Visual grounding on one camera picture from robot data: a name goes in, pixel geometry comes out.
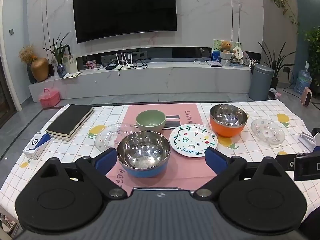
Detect green plant in blue vase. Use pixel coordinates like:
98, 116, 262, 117
44, 31, 72, 78

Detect checked lemon print tablecloth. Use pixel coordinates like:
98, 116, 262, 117
0, 99, 320, 210

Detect white painted fruit plate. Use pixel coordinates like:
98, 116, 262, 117
169, 124, 218, 158

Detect grey marble television bench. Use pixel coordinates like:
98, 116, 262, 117
28, 46, 262, 103

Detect white drawing card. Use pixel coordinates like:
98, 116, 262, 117
62, 54, 77, 73

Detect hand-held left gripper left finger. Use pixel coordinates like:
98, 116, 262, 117
37, 148, 127, 200

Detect large bushy green plant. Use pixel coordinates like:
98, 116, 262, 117
304, 26, 320, 94

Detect large clear glass plate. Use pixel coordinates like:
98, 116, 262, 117
94, 123, 137, 152

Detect blue water bottle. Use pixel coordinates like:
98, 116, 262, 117
294, 69, 312, 95

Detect loose paper sheets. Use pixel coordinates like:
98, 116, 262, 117
60, 72, 82, 79

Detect white router with antennas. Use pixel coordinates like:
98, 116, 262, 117
115, 51, 140, 70

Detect black wall television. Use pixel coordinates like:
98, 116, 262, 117
72, 0, 178, 44

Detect grey cylindrical trash bin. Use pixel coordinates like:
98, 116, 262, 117
248, 64, 274, 102

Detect white table clamp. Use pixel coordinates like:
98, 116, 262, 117
297, 132, 320, 153

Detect dark glass door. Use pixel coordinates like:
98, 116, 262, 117
0, 55, 15, 130

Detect hanging vine plant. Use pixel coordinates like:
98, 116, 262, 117
268, 0, 300, 30

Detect pink plastic basket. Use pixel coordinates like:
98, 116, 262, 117
39, 88, 61, 107

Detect brown teddy bear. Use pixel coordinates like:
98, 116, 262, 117
220, 41, 232, 54

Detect green ceramic bowl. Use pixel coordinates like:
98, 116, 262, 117
136, 110, 167, 134

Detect white and blue box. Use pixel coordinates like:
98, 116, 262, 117
23, 132, 52, 160

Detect dried flowers in dark vase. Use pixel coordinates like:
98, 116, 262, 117
19, 45, 38, 84

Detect black hardcover book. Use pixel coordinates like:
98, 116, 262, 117
45, 104, 95, 142

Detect steel bowl blue outside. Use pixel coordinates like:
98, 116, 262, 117
117, 131, 172, 178

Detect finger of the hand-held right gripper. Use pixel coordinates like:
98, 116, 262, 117
275, 154, 297, 172

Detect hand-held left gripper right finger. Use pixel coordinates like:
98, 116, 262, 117
194, 147, 288, 200

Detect pink placemat bottle print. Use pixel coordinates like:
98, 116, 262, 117
105, 103, 218, 195

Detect steel bowl orange outside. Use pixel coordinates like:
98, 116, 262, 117
209, 104, 248, 138

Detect small clear glass plate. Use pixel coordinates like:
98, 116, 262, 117
251, 118, 285, 147

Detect pink small heater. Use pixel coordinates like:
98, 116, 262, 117
301, 87, 313, 107

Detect gold round vase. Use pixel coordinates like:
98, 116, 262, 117
30, 57, 49, 82

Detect long-leaf potted plant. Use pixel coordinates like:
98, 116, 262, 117
259, 41, 297, 89

